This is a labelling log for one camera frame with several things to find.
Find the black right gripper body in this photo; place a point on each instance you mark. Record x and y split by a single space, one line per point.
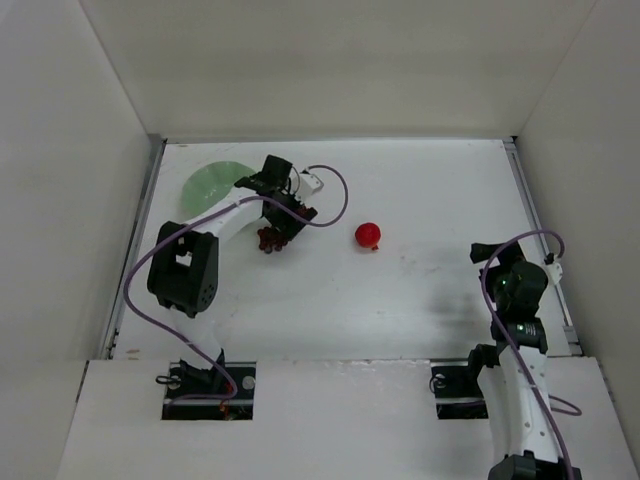
484 251

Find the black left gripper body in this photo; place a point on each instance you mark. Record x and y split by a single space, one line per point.
288 216

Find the dark red fake grape bunch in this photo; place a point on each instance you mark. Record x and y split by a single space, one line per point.
271 240

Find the red fake pomegranate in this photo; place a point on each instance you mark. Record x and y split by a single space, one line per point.
368 236

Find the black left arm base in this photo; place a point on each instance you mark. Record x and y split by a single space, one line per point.
193 394

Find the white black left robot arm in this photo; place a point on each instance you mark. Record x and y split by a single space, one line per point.
185 263

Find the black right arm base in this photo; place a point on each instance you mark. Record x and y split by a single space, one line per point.
457 395

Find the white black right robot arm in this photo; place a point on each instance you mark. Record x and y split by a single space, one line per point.
511 373

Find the green glass fruit bowl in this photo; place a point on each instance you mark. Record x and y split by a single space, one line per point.
209 185

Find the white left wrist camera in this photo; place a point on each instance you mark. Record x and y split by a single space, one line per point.
308 184

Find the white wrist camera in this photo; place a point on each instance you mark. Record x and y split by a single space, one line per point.
308 184
553 267

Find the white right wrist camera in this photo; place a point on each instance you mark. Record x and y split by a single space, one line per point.
553 267

